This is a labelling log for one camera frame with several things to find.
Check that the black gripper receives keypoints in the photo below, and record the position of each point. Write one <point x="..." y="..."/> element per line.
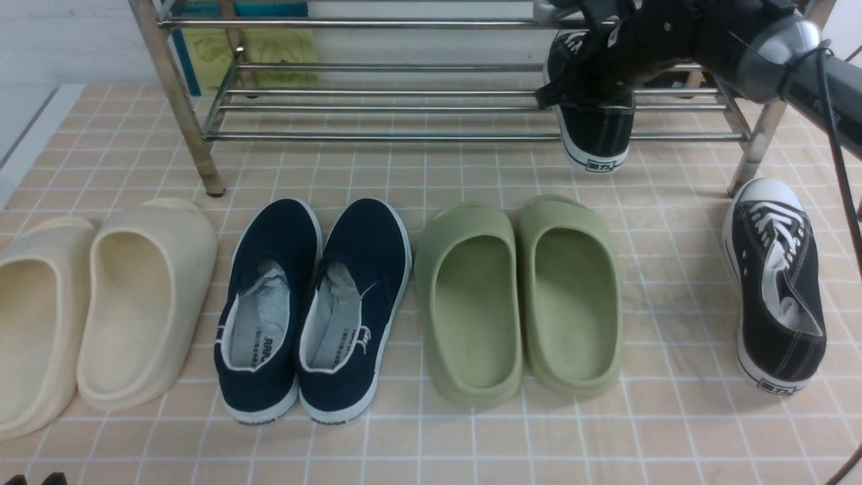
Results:
<point x="623" y="46"/>

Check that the black canvas sneaker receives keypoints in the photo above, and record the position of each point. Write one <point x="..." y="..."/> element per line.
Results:
<point x="596" y="138"/>
<point x="771" y="251"/>

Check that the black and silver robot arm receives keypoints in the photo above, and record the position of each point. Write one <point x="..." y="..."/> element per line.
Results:
<point x="764" y="50"/>

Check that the silver metal shoe rack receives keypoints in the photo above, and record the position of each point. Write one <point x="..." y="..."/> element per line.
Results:
<point x="156" y="21"/>

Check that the right green foam slipper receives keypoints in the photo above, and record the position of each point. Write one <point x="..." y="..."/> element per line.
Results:
<point x="570" y="292"/>

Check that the green foam slipper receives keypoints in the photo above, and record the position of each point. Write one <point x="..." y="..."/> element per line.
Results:
<point x="466" y="279"/>
<point x="570" y="292"/>

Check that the left green foam slipper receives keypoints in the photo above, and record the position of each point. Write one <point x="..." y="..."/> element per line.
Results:
<point x="466" y="279"/>

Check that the right navy slip-on shoe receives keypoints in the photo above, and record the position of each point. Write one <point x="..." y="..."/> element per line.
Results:
<point x="361" y="281"/>

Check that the navy slip-on shoe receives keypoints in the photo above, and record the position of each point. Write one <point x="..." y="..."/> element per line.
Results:
<point x="361" y="281"/>
<point x="272" y="271"/>

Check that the left navy slip-on shoe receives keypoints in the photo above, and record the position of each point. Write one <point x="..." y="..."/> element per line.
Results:
<point x="272" y="271"/>

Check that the right cream foam slipper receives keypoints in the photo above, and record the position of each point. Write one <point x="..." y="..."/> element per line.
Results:
<point x="150" y="269"/>

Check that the cream foam slipper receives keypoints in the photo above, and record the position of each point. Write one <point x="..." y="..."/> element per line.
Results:
<point x="45" y="296"/>
<point x="150" y="269"/>

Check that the left cream foam slipper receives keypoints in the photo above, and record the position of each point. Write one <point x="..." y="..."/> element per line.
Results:
<point x="45" y="296"/>

